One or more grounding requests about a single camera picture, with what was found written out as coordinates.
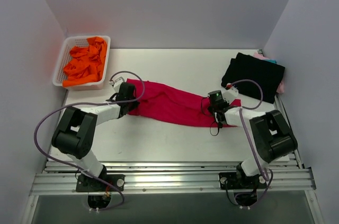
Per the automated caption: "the folded black t-shirt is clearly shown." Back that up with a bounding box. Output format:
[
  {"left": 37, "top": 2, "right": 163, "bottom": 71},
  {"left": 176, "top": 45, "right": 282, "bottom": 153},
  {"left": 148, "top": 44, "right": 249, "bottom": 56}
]
[{"left": 221, "top": 52, "right": 285, "bottom": 104}]

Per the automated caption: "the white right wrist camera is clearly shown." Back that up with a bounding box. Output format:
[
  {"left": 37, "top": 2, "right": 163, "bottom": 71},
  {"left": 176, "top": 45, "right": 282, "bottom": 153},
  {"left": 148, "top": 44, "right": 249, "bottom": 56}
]
[{"left": 221, "top": 83, "right": 239, "bottom": 104}]

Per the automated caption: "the folded teal t-shirt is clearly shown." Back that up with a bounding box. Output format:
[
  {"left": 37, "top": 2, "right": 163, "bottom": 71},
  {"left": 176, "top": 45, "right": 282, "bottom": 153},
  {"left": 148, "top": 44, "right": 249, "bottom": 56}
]
[{"left": 265, "top": 59, "right": 277, "bottom": 65}]

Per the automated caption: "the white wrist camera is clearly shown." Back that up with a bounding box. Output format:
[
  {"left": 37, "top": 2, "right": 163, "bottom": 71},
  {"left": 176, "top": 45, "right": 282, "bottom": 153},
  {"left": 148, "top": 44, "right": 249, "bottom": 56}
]
[
  {"left": 109, "top": 77, "right": 126, "bottom": 93},
  {"left": 221, "top": 83, "right": 239, "bottom": 104}
]

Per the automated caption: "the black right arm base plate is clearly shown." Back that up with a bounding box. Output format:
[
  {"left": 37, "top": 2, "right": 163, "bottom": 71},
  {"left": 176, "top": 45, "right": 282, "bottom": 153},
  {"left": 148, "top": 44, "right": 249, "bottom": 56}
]
[{"left": 218, "top": 172, "right": 267, "bottom": 190}]

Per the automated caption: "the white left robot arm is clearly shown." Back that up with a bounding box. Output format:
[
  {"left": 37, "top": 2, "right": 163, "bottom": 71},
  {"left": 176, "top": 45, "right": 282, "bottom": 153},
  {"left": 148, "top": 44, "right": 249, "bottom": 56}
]
[{"left": 52, "top": 82, "right": 139, "bottom": 192}]

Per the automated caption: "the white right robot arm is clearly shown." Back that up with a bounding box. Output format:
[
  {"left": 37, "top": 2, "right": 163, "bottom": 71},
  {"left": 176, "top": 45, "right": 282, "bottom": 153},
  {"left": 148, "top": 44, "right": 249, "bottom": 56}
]
[{"left": 208, "top": 87, "right": 298, "bottom": 189}]

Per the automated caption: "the white plastic basket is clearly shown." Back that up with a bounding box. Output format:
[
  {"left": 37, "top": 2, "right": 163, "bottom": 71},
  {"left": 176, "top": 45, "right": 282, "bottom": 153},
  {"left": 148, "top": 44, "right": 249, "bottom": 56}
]
[{"left": 52, "top": 35, "right": 111, "bottom": 90}]

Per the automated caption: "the crimson red t-shirt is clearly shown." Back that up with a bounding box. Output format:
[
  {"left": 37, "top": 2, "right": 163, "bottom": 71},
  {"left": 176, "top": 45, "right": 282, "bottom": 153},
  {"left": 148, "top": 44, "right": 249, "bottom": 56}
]
[{"left": 126, "top": 78, "right": 242, "bottom": 129}]

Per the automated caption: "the aluminium rail frame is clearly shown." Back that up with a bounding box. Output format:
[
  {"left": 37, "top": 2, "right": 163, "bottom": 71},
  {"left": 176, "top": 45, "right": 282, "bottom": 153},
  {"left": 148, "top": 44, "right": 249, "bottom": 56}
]
[{"left": 21, "top": 94, "right": 324, "bottom": 224}]

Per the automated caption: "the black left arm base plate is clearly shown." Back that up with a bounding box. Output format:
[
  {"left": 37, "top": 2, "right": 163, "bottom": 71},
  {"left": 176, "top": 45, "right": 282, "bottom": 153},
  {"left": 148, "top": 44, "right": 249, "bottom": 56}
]
[{"left": 75, "top": 174, "right": 125, "bottom": 192}]

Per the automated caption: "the crumpled orange t-shirt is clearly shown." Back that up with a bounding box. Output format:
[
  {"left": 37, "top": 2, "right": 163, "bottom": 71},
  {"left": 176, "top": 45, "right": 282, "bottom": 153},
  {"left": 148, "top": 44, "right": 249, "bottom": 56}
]
[{"left": 63, "top": 37, "right": 108, "bottom": 87}]

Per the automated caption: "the folded pink t-shirt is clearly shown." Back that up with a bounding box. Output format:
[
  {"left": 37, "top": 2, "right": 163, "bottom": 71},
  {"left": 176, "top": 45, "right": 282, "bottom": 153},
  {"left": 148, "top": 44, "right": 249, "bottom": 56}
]
[{"left": 253, "top": 52, "right": 284, "bottom": 94}]

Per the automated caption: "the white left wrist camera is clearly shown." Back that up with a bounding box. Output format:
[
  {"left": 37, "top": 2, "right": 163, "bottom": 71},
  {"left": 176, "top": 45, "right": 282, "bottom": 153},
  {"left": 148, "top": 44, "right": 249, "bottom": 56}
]
[{"left": 109, "top": 77, "right": 126, "bottom": 93}]

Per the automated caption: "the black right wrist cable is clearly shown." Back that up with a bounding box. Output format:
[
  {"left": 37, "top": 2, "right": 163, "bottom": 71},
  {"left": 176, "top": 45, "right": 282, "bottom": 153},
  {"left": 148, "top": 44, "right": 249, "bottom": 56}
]
[{"left": 200, "top": 96, "right": 226, "bottom": 137}]

